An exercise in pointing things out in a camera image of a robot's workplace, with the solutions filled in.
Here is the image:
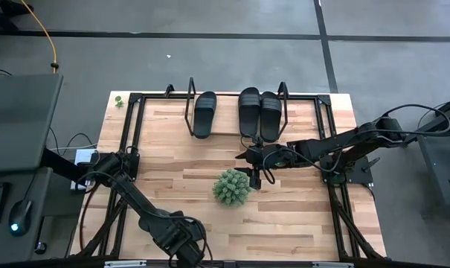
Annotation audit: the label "green artificial potted plant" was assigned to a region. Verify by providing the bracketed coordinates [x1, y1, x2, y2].
[211, 167, 254, 208]

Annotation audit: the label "black stand legs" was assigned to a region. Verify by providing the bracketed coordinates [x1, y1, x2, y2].
[0, 0, 35, 34]

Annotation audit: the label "wooden shelf with black frame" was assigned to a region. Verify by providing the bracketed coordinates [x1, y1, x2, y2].
[184, 77, 291, 143]

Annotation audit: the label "yellow cable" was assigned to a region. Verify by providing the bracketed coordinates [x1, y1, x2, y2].
[21, 0, 60, 74]

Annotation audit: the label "black computer mouse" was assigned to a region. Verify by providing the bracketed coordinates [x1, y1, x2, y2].
[7, 199, 33, 237]

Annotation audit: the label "silver metal bracket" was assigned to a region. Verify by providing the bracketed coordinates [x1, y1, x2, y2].
[311, 261, 355, 268]
[103, 260, 148, 268]

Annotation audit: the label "dark grey side table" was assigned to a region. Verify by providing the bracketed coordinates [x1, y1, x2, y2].
[406, 92, 450, 224]

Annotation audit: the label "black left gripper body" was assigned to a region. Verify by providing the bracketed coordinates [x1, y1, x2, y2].
[161, 219, 208, 268]

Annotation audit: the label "black camera cable loop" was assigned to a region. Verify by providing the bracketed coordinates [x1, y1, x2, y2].
[240, 134, 277, 185]

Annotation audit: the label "black aluminium table frame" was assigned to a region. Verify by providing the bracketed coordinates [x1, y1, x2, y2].
[71, 91, 388, 268]

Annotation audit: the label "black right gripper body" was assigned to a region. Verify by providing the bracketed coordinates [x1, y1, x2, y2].
[250, 143, 299, 170]

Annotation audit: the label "grey desk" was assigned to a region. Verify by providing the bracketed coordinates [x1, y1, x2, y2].
[0, 73, 86, 264]

